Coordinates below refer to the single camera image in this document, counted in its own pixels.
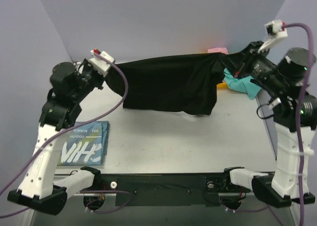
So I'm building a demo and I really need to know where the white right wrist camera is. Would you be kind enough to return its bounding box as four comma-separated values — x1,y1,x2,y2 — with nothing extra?
258,20,288,53

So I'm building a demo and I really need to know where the black t shirt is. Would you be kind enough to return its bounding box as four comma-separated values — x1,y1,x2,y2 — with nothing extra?
118,53,244,115

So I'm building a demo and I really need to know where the pink t shirt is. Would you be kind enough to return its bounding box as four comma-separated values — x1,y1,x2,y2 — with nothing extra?
207,48,229,55

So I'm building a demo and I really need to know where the teal t shirt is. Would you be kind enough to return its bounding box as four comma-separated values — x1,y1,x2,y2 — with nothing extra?
223,68,261,100

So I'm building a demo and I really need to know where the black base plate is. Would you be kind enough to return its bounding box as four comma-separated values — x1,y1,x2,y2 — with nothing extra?
87,172,250,207

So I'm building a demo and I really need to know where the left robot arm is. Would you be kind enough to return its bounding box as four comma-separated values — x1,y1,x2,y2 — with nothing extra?
7,58,110,216

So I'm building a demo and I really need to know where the aluminium front rail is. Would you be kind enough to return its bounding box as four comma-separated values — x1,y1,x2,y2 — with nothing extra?
29,175,80,196

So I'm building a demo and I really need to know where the yellow plastic bin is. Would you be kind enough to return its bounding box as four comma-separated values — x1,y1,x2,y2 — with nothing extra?
216,82,228,89

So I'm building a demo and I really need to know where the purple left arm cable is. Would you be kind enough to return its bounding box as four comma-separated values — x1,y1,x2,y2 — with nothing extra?
0,55,134,217

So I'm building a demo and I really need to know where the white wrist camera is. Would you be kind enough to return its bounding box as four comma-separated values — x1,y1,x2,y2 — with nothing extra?
258,20,288,53
88,49,115,77

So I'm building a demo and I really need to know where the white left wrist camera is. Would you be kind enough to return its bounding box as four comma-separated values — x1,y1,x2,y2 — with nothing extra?
88,49,115,77

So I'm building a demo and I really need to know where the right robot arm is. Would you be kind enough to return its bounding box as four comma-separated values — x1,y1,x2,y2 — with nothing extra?
221,41,317,208

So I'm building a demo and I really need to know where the folded light blue t shirt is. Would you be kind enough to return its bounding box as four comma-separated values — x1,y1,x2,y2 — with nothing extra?
57,121,110,167

